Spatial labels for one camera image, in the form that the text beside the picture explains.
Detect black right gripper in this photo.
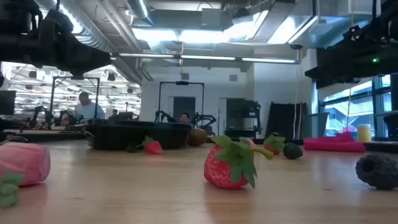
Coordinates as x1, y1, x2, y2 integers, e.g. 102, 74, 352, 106
304, 34, 398, 84

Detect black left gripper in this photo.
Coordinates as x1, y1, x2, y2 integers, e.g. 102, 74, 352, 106
18, 7, 112, 76

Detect black plastic tupperware container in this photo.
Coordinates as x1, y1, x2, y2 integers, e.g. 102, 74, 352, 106
85, 119, 192, 151

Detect black toy blackberry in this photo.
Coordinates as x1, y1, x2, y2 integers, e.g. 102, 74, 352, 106
282, 142, 303, 161
355, 152, 398, 190

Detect leafy red toy strawberry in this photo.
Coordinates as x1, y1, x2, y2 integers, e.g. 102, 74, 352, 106
263, 133, 287, 156

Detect small red toy strawberry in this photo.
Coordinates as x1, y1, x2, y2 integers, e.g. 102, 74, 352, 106
141, 136, 164, 156

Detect pink plush toy fruit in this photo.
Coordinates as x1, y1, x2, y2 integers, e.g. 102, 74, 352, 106
0, 141, 52, 187

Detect brown toy kiwi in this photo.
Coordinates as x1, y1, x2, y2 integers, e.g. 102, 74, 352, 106
187, 128, 208, 147

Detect large red toy strawberry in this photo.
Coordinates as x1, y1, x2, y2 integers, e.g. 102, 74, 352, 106
203, 135, 275, 190

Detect standing person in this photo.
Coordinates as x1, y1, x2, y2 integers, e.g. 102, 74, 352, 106
73, 91, 106, 121

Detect grey bin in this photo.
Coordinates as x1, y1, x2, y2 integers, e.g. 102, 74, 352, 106
306, 112, 330, 139

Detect distant seated person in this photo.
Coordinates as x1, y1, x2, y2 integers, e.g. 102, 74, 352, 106
108, 108, 121, 122

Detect yellow cylindrical cup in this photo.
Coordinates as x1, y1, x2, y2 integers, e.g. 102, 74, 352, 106
356, 124, 372, 143

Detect pink-red folded cloth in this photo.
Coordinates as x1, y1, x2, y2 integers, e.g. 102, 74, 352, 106
303, 131, 367, 154

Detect black standing panel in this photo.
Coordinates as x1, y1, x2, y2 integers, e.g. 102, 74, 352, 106
266, 101, 308, 141

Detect black computer monitor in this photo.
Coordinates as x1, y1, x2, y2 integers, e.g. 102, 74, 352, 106
0, 90, 17, 116

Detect black equipment rack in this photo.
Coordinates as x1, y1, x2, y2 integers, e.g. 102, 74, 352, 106
225, 98, 262, 139

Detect dark grey door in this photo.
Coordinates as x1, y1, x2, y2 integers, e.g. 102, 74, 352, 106
172, 96, 197, 122

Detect black camera rig frame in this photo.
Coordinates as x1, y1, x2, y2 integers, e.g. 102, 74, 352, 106
158, 81, 205, 124
49, 76, 101, 121

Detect hanging yellow cord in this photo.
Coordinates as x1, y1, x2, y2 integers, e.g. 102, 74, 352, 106
346, 0, 356, 131

